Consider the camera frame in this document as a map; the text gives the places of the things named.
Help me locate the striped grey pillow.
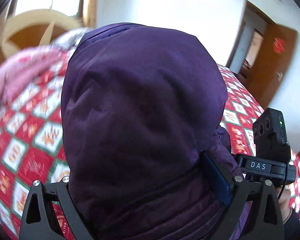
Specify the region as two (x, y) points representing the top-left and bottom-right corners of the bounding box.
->
(51, 27), (93, 50)

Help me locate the cream and wood headboard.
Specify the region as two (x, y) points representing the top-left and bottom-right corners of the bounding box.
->
(0, 9), (81, 60)

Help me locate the brown wooden door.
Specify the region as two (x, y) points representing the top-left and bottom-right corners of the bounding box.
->
(245, 23), (298, 109)

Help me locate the red double happiness sticker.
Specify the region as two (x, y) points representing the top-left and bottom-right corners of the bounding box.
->
(273, 37), (286, 54)

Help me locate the red patchwork bear quilt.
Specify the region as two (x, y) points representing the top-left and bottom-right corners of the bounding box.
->
(0, 52), (300, 240)

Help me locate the black camera box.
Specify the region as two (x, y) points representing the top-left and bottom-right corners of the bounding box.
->
(253, 108), (291, 164)

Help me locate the right hand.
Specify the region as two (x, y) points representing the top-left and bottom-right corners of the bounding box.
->
(275, 187), (293, 223)

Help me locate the silver door handle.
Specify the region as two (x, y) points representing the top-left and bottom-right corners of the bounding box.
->
(277, 72), (283, 82)

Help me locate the yellow floral curtain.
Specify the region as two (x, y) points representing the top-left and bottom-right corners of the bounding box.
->
(82, 0), (97, 28)

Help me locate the purple puffer jacket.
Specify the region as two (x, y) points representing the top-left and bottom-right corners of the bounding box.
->
(61, 23), (241, 239)

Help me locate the pink folded blanket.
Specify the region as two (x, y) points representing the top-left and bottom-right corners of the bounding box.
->
(0, 46), (63, 104)

